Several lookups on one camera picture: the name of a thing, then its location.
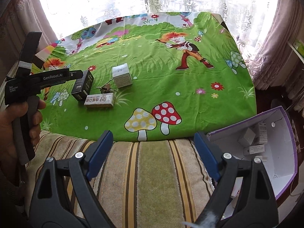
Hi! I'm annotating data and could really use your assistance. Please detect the white box red text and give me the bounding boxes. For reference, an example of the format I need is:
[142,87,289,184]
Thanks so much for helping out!
[84,93,114,108]

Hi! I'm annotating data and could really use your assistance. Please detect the pink drape curtain right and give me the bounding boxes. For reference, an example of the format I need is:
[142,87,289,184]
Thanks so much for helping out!
[247,0,304,114]

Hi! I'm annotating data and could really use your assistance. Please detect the small white cube box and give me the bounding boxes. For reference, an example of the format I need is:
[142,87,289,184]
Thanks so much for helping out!
[112,63,132,89]

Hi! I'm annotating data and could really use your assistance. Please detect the person left hand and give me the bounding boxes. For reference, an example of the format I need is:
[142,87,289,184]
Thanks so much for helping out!
[0,98,47,183]

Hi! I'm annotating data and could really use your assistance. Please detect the pink binder clip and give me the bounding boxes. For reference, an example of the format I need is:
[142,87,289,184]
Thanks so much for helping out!
[96,83,117,94]

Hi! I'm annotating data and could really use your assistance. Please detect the pink drape curtain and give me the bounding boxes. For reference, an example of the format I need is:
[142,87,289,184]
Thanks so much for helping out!
[1,0,57,80]
[247,0,304,114]

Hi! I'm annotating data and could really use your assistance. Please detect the black rectangular box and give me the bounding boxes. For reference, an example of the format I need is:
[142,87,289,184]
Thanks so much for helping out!
[71,70,94,101]

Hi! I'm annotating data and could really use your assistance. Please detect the green cartoon tablecloth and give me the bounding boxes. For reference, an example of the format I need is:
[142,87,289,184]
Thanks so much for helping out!
[40,12,257,142]

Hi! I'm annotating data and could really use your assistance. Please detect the white lace curtain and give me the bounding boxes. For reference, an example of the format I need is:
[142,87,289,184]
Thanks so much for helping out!
[40,0,278,56]

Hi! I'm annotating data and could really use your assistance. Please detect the purple white storage box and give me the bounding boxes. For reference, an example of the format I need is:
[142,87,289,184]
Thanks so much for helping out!
[207,106,298,199]

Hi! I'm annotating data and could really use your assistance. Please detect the pink drape curtain left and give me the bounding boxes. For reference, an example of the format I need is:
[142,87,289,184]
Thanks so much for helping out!
[1,0,57,80]

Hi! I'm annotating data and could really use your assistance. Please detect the white shelf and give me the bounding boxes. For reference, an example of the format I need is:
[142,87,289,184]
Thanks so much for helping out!
[286,40,304,62]

